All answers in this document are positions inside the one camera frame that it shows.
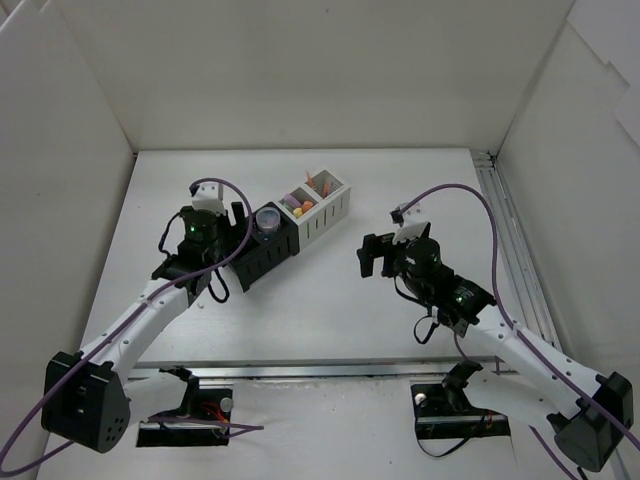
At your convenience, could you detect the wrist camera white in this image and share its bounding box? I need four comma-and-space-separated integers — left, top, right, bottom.
190, 181, 226, 216
390, 203, 430, 246

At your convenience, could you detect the orange thin pen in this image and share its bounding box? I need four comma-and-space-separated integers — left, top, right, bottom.
306, 171, 315, 189

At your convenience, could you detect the white two-slot organizer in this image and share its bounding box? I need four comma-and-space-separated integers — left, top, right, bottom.
276, 169, 351, 250

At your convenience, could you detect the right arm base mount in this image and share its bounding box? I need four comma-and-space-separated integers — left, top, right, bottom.
410, 360, 511, 460

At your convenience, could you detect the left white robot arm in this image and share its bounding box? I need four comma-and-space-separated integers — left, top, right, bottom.
38, 201, 253, 453

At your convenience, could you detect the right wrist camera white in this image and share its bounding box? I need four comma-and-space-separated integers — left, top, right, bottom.
390, 203, 430, 246

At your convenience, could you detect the black two-slot organizer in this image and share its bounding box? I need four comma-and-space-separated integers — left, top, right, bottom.
230, 202, 300, 293

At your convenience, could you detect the purple highlighter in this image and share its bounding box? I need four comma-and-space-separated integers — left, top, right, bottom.
283, 194, 301, 210

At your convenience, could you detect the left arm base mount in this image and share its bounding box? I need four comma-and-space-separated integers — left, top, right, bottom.
136, 368, 233, 448

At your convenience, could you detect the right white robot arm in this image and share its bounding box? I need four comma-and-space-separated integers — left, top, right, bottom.
357, 233, 634, 472

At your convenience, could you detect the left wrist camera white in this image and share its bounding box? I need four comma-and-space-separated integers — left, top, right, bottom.
190, 181, 226, 216

